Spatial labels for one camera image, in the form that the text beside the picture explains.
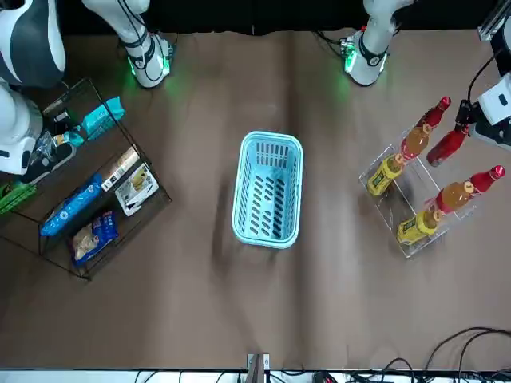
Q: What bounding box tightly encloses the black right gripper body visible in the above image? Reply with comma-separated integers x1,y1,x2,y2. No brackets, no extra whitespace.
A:
20,131,55,183

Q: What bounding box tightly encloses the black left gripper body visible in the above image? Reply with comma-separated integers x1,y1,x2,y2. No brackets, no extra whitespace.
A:
466,102,482,136

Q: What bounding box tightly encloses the red cola bottle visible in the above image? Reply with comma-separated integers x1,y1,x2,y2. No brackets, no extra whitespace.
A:
414,95,453,132
426,126,468,168
469,164,506,195

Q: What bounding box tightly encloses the green snack bag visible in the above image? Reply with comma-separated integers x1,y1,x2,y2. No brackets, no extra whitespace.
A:
0,181,38,216

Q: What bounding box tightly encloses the teal chips bag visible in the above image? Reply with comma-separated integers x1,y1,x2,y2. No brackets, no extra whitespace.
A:
81,97,125,140

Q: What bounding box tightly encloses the orange tea bottle red label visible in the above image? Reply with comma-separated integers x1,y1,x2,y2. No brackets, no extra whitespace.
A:
400,123,434,163
434,180,476,215

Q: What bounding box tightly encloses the blue cracker bag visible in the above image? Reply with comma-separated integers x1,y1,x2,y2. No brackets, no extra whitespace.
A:
70,210,120,267

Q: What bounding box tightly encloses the yellow label tea bottle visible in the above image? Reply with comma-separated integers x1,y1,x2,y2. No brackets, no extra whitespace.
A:
395,209,445,247
366,152,406,197

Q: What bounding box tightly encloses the clear acrylic bottle tray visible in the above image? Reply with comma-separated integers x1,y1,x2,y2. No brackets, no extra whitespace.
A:
358,123,486,259

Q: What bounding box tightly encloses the light blue plastic basket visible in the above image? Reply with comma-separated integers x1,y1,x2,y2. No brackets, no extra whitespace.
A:
231,130,304,250

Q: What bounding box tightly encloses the long blue biscuit packet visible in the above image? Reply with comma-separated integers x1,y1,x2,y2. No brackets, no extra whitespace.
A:
39,173,103,237

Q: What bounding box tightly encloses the orange and white snack box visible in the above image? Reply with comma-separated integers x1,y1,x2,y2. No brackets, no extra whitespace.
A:
100,145,141,192

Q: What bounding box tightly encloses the white snack pack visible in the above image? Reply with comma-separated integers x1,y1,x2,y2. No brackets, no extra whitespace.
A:
114,163,160,217

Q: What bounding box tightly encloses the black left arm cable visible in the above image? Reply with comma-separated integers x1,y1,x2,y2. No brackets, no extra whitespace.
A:
466,47,500,105

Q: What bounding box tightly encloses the aluminium profile post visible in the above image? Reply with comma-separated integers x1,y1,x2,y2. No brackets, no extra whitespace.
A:
477,0,511,41

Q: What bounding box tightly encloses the black wire rack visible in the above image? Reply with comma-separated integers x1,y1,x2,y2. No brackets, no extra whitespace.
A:
0,77,173,282

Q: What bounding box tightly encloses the black desk cable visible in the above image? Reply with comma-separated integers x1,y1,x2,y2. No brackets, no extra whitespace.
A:
427,326,511,374

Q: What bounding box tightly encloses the aluminium camera stand post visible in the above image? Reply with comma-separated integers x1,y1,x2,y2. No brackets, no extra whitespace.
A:
246,352,271,383

